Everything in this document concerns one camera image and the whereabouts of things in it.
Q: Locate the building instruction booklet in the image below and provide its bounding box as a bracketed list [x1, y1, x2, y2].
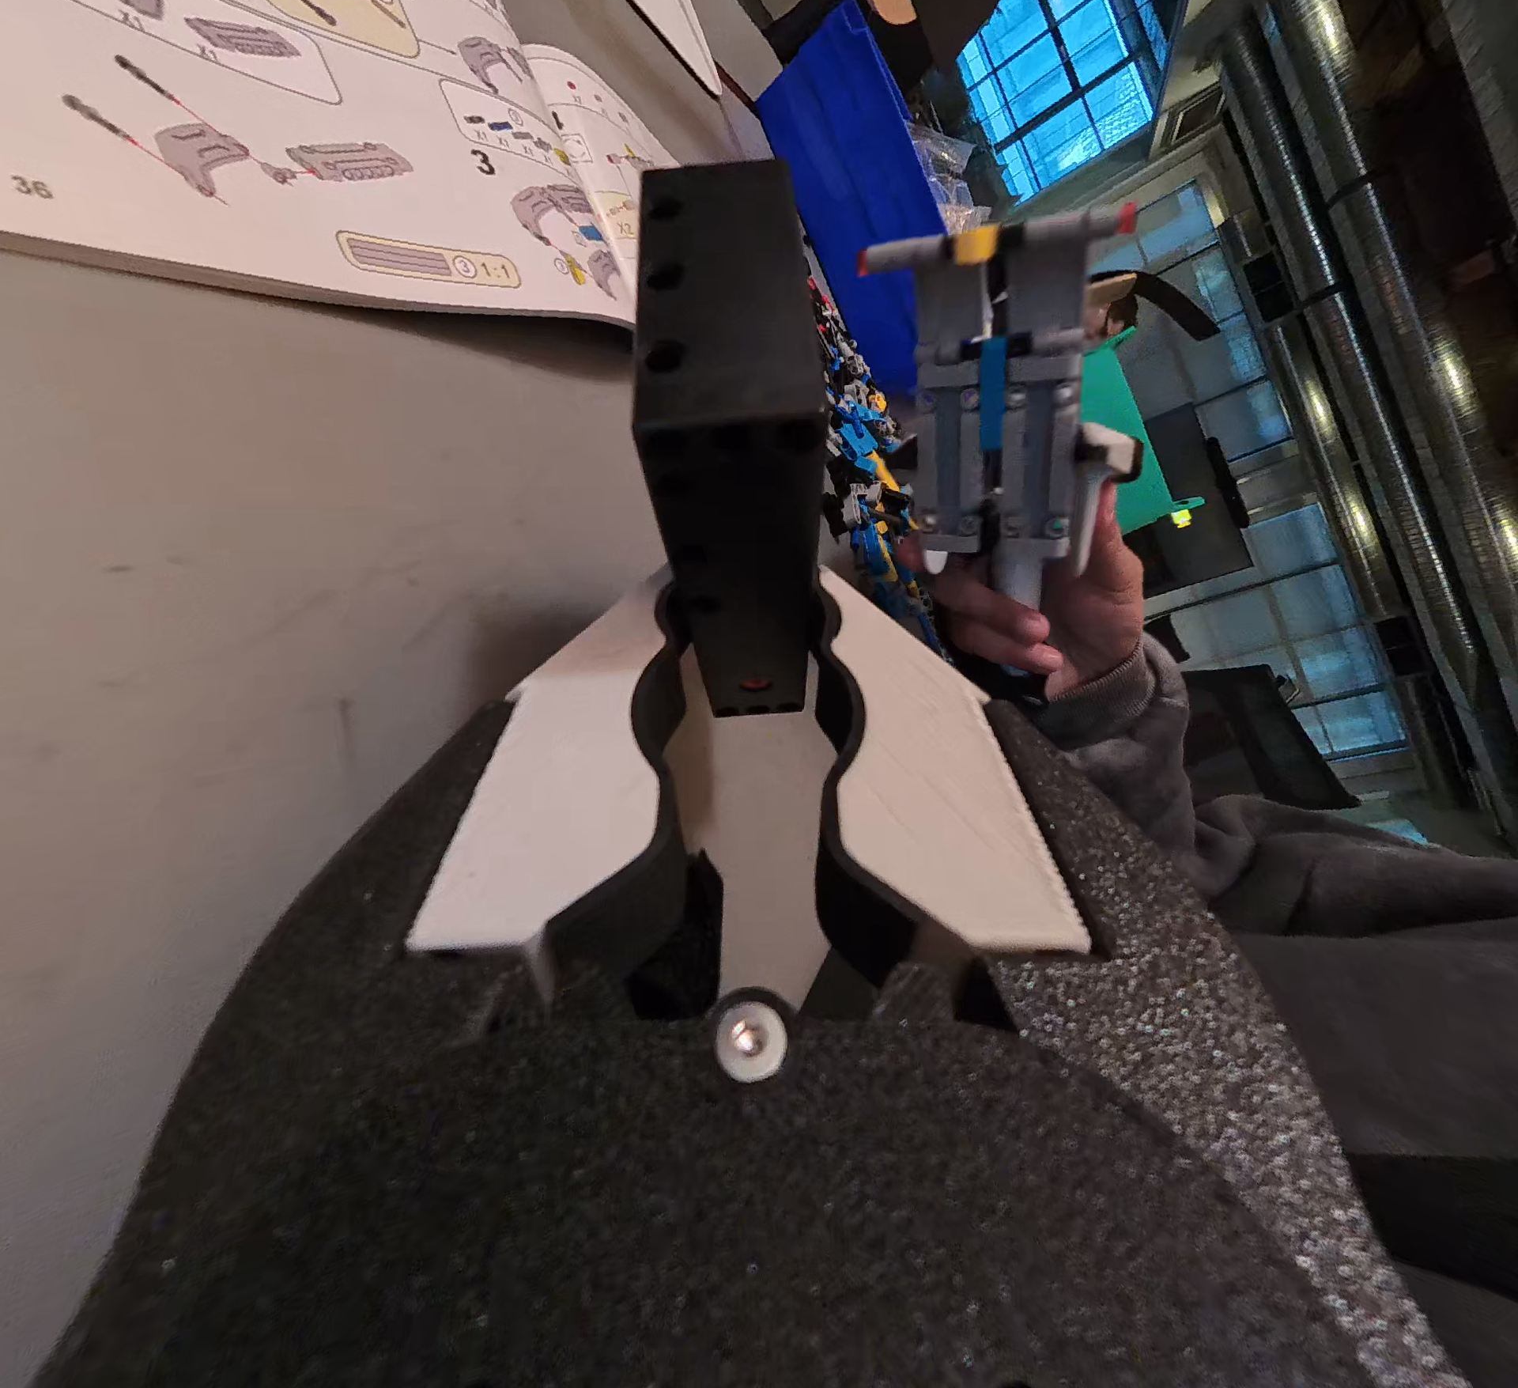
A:
[0, 0, 678, 333]

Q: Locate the grey desk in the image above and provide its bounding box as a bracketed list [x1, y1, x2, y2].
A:
[0, 0, 940, 1388]

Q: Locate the person's right hand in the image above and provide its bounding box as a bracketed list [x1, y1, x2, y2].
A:
[938, 487, 1145, 703]

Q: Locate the black perforated battery box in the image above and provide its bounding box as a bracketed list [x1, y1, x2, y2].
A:
[632, 159, 833, 722]

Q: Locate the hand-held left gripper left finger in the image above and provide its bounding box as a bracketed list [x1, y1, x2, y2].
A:
[407, 570, 689, 1004]

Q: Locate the grey building block assembly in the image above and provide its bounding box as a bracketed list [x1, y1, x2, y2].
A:
[860, 202, 1141, 566]

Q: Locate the blue plastic bin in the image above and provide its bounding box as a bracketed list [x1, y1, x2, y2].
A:
[756, 0, 951, 376]

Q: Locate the clear plastic bags bundle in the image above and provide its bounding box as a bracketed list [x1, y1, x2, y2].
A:
[908, 112, 999, 227]

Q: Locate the green plastic bin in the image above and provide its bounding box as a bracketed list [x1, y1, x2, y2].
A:
[1085, 339, 1209, 538]

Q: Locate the silver ventilation duct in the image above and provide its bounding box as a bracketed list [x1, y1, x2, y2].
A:
[1222, 0, 1518, 810]

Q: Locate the pile of blue yellow pieces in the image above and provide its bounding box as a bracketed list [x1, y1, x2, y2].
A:
[819, 321, 951, 655]

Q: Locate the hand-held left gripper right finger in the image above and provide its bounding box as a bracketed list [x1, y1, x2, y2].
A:
[812, 567, 1093, 993]

